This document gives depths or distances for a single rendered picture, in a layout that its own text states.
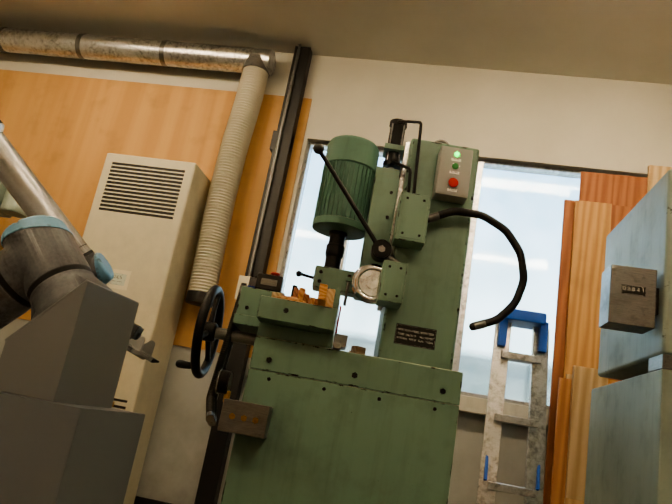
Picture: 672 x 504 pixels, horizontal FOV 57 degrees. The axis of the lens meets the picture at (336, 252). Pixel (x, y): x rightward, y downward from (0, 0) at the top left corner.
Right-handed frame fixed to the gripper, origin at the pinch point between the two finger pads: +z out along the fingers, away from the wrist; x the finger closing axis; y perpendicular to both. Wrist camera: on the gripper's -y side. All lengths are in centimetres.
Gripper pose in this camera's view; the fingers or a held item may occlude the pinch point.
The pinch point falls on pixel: (151, 361)
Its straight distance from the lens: 202.6
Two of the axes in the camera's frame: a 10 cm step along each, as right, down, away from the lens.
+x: -0.2, 2.6, 9.6
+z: 8.7, 4.9, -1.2
